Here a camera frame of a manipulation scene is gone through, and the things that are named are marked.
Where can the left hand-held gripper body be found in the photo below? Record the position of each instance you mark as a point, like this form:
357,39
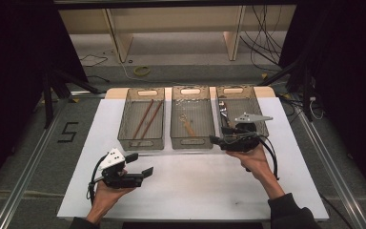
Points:
111,159

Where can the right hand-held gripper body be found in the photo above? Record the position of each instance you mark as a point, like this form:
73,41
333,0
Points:
251,117

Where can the smoky transparent plastic bin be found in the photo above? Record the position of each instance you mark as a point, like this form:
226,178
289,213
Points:
203,127
244,105
124,127

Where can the brown wooden chopstick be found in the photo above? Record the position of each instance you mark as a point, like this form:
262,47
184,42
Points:
143,119
152,120

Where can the person's left hand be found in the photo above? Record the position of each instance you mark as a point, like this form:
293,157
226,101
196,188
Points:
105,195

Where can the person's right hand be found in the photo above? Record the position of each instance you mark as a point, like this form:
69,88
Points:
255,162

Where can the black metal stand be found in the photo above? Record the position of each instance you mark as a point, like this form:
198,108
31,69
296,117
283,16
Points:
306,95
47,105

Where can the yellow tape roll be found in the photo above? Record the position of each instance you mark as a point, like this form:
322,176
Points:
135,71

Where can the black curtain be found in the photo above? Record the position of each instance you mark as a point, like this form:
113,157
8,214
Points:
12,63
355,79

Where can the beige wooden desk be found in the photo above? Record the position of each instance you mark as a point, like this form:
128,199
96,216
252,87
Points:
120,41

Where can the aluminium floor rail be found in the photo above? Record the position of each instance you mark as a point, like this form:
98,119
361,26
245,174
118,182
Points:
330,170
30,168

